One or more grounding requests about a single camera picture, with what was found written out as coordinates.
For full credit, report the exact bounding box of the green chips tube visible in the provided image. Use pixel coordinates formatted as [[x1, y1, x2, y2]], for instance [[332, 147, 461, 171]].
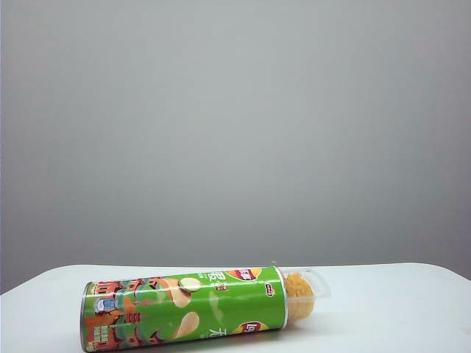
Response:
[[81, 265, 291, 343]]

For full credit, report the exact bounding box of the transparent plastic chip container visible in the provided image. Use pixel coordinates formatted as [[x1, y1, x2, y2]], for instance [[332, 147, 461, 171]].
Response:
[[281, 267, 331, 327]]

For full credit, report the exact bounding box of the yellow potato chips stack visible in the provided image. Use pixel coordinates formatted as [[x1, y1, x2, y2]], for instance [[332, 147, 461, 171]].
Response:
[[285, 271, 316, 324]]

